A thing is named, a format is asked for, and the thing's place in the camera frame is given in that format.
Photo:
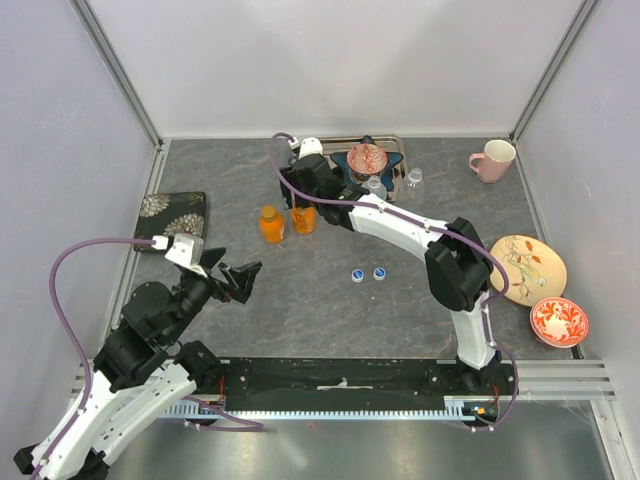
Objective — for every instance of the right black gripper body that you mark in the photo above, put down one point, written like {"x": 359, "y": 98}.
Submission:
{"x": 303, "y": 202}

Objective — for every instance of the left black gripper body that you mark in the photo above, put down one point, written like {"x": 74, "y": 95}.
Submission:
{"x": 195, "y": 291}

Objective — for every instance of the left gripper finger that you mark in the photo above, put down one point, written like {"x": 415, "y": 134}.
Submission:
{"x": 239, "y": 281}
{"x": 208, "y": 260}

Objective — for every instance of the orange juice bottle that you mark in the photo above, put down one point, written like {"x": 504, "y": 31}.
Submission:
{"x": 271, "y": 224}
{"x": 303, "y": 219}

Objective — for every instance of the labelled water bottle blue cap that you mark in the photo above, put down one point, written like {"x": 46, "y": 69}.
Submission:
{"x": 375, "y": 187}

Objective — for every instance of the clear unlabelled water bottle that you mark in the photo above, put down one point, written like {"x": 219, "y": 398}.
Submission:
{"x": 413, "y": 184}

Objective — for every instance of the white blue bottle cap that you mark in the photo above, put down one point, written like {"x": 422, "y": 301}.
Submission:
{"x": 357, "y": 275}
{"x": 379, "y": 273}

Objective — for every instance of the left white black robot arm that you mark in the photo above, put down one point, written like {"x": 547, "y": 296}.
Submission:
{"x": 134, "y": 378}

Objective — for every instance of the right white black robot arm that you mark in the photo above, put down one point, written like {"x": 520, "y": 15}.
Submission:
{"x": 457, "y": 265}

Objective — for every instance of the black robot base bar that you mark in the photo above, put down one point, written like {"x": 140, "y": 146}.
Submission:
{"x": 339, "y": 385}

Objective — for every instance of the red patterned small bowl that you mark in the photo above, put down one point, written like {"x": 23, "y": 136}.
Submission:
{"x": 367, "y": 159}

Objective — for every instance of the black floral square plate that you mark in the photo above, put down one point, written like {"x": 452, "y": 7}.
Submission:
{"x": 168, "y": 214}

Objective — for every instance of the silver metal tray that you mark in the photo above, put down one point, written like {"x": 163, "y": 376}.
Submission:
{"x": 390, "y": 143}

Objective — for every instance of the pink ceramic mug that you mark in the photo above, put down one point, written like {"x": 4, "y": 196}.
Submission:
{"x": 491, "y": 164}

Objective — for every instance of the beige bird painted plate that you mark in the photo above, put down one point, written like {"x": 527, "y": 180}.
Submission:
{"x": 535, "y": 271}

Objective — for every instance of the red floral small bowl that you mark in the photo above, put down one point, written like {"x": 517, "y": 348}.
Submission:
{"x": 559, "y": 323}

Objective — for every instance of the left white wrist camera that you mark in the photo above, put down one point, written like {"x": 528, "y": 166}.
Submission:
{"x": 183, "y": 250}

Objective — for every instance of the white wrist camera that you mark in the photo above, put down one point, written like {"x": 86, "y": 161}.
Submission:
{"x": 183, "y": 250}
{"x": 305, "y": 147}

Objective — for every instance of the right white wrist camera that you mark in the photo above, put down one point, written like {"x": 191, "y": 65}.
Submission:
{"x": 305, "y": 147}

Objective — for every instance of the white slotted cable duct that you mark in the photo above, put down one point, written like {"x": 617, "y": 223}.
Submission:
{"x": 452, "y": 410}

